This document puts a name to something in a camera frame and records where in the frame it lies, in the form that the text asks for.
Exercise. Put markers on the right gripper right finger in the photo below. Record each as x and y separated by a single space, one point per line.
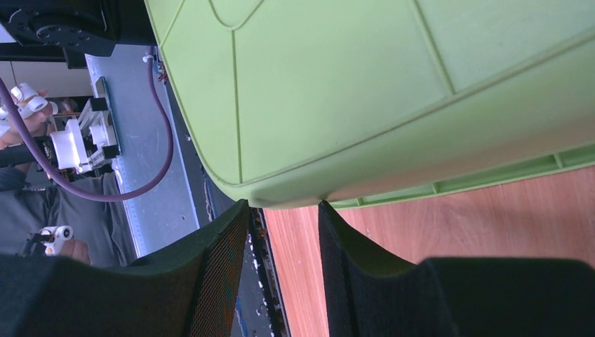
371 292

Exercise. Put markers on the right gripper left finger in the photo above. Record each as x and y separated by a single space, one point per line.
56 296

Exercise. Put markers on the large green plastic container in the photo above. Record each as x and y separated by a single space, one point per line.
370 102

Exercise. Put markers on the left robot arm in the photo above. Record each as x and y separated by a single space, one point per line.
83 27

